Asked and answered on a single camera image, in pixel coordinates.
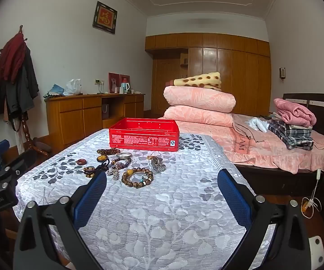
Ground wooden coat rack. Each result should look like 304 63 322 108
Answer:
16 25 51 156

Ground white plastic bag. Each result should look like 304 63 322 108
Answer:
64 79 82 95

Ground pink bed cover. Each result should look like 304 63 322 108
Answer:
176 114 324 175

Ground folded pink blanket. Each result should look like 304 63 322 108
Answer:
273 98 317 128

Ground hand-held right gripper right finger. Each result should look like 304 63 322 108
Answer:
217 169 311 270

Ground chain necklace jewellery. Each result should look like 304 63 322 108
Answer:
108 166 120 181

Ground white crumpled cloth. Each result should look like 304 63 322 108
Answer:
245 117 269 133

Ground wooden bead bracelet yellow bead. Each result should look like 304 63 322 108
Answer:
122 168 154 189

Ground yellow brown-spotted blanket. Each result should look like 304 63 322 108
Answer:
170 72 222 92

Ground amber pendant bead necklace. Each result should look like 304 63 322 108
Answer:
96 148 120 164

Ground folded pink quilt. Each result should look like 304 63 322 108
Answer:
163 105 235 128
163 86 237 114

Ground red scarf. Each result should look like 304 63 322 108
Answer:
0 32 27 83

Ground grey hanging jacket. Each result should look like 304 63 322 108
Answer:
6 67 35 119

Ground red plastic tray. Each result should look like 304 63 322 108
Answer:
109 118 180 149

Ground beige cloth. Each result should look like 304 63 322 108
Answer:
232 114 272 142

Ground dark purple bead bracelet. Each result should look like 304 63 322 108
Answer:
110 157 132 169

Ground wooden door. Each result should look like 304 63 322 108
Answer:
151 58 189 114

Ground white cable with switch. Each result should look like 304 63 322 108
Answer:
301 169 324 219

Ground white leaf-pattern quilted cover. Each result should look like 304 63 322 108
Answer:
13 128 273 270

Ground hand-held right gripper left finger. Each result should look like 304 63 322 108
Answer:
13 171 108 270

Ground wooden wardrobe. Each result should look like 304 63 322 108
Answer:
145 33 272 116

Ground brown bead bracelet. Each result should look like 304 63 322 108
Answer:
83 163 109 178

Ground folded plaid clothes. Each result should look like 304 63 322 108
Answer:
269 119 315 150

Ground wooden sideboard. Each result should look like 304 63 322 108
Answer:
45 93 145 152

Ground framed wall picture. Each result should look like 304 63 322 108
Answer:
92 1 118 35

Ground blue cloth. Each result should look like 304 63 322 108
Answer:
44 84 65 99

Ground dark wooden bed frame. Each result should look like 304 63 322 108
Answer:
233 93 324 197

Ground dark slipper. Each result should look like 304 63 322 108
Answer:
31 138 51 154

